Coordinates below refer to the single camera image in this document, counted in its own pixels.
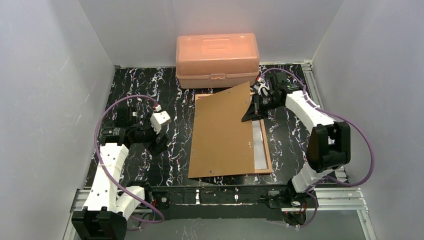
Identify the landscape photo print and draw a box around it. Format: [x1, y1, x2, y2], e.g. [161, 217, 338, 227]
[252, 120, 268, 171]

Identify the brown cardboard backing board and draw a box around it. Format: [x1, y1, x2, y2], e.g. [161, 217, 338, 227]
[188, 82, 255, 179]

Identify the pink wooden picture frame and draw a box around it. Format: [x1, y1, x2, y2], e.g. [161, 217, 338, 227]
[188, 94, 273, 178]

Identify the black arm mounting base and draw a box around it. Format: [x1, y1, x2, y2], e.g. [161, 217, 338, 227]
[145, 184, 318, 223]

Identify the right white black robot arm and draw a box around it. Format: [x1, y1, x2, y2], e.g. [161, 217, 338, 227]
[241, 72, 351, 194]

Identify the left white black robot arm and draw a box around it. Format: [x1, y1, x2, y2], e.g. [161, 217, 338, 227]
[71, 106, 171, 240]

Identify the orange plastic storage box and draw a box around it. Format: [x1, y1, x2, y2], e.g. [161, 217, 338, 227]
[175, 33, 260, 89]

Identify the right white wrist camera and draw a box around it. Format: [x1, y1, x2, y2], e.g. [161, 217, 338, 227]
[252, 77, 271, 97]

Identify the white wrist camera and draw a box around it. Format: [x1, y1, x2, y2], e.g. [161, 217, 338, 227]
[149, 104, 171, 134]
[252, 77, 271, 97]

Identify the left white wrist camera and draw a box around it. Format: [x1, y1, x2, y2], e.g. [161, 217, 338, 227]
[149, 104, 171, 134]

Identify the aluminium right side rail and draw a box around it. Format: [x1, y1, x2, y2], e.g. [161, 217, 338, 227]
[300, 60, 348, 184]

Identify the aluminium rail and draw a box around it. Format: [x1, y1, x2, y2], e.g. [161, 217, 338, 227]
[70, 187, 369, 212]
[300, 60, 348, 184]

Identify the aluminium front rail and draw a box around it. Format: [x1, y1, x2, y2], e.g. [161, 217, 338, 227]
[70, 187, 369, 212]

